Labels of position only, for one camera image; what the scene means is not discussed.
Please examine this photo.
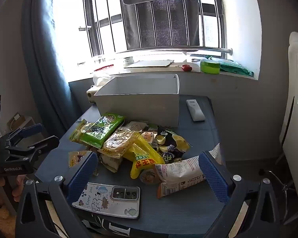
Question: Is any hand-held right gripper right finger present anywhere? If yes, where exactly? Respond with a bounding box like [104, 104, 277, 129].
[198, 151, 280, 238]

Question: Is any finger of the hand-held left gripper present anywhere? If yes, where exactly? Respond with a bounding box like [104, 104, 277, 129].
[7, 135, 60, 165]
[0, 123, 50, 152]

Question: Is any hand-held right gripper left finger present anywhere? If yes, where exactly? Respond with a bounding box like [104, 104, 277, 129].
[15, 151, 98, 238]

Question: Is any small orange cartoon packet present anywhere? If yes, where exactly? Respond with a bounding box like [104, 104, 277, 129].
[68, 150, 90, 168]

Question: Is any small green snack packet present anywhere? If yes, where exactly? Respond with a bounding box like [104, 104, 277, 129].
[70, 119, 90, 144]

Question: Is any beige snack packet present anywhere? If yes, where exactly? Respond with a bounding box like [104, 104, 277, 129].
[98, 151, 125, 173]

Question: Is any long white cracker packet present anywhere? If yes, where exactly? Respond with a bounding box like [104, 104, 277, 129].
[155, 142, 222, 199]

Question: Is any orange flatbread packet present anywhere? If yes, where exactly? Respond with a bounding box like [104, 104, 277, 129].
[101, 130, 142, 158]

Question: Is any green seaweed snack packet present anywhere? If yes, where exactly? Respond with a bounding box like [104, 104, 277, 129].
[79, 113, 125, 149]

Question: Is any dark chips packet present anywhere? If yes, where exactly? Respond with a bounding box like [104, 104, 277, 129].
[156, 126, 191, 164]

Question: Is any yellow snack packet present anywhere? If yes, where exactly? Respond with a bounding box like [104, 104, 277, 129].
[123, 132, 165, 179]

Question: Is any small round brown snack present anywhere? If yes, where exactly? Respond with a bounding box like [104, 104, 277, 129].
[139, 170, 157, 184]

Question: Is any small cake packet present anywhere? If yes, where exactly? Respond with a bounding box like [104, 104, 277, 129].
[141, 130, 156, 143]

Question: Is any white cardboard box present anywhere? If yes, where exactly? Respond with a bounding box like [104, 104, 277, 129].
[93, 74, 180, 127]

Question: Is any person's left hand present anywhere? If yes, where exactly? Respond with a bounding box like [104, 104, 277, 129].
[0, 175, 27, 207]

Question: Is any phone with cartoon case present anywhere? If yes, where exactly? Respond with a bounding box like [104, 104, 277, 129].
[72, 182, 141, 219]

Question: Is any blue tablecloth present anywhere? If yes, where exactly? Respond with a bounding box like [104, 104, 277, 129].
[35, 94, 226, 236]

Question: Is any blue curtain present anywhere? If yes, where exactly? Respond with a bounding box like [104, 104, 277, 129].
[22, 0, 82, 139]

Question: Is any white remote control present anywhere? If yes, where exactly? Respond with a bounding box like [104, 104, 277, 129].
[186, 99, 206, 122]

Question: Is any white chair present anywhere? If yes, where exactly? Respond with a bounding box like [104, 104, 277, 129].
[279, 42, 298, 204]

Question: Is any tissue pack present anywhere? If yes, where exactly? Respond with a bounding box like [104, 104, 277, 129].
[86, 71, 117, 103]

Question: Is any row of red pegs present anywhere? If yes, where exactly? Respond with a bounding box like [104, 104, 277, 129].
[94, 64, 113, 72]

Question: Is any green round tin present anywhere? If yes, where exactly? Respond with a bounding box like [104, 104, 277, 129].
[200, 59, 221, 75]

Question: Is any green plastic bag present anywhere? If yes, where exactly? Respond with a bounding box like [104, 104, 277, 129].
[211, 57, 254, 77]

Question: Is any metal window grille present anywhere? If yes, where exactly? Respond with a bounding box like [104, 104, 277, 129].
[65, 0, 226, 57]

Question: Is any flat cardboard sheet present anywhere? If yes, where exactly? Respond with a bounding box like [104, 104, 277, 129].
[124, 59, 175, 68]

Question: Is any dark hanging cloth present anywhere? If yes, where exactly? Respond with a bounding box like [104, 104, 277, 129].
[117, 0, 206, 49]

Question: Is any metal rail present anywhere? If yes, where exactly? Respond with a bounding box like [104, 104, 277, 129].
[115, 46, 233, 55]

